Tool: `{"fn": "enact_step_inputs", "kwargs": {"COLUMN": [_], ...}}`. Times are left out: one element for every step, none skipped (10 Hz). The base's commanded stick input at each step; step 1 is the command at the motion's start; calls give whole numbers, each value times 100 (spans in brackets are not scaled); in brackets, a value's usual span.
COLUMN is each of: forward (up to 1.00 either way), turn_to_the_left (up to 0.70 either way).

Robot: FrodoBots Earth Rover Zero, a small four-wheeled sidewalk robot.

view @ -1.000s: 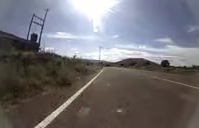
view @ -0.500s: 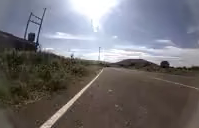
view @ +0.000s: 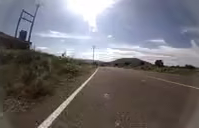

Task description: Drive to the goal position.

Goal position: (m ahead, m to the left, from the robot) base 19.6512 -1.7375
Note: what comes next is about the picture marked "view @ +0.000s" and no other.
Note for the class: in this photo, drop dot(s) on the thin utility pole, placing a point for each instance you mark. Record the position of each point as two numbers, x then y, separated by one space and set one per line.
93 54

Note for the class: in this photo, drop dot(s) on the distant hill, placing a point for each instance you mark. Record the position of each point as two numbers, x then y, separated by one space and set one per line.
128 61

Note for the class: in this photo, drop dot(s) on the dark sloping wall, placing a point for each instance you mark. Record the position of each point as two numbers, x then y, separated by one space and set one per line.
3 40

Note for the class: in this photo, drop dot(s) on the transformer pole frame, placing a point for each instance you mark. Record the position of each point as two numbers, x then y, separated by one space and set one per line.
26 25

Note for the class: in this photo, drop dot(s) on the dark round tree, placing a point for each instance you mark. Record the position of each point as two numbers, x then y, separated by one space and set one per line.
159 63

